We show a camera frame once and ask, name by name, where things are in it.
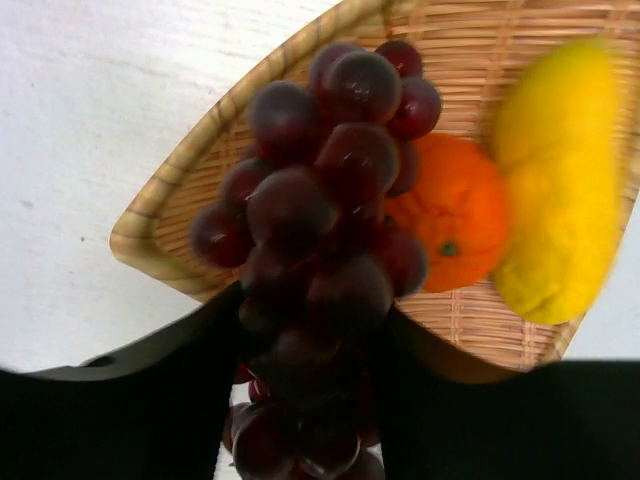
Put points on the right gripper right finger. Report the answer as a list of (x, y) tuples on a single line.
[(444, 414)]

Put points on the woven triangular fruit basket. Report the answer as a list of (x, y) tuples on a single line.
[(472, 50)]

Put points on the orange fake mandarin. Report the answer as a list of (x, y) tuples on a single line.
[(457, 209)]

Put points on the purple fake grape bunch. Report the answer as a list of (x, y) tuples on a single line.
[(301, 215)]

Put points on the yellow fake lemon fruit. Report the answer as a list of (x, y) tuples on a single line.
[(553, 138)]

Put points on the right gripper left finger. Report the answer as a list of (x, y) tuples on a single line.
[(153, 409)]

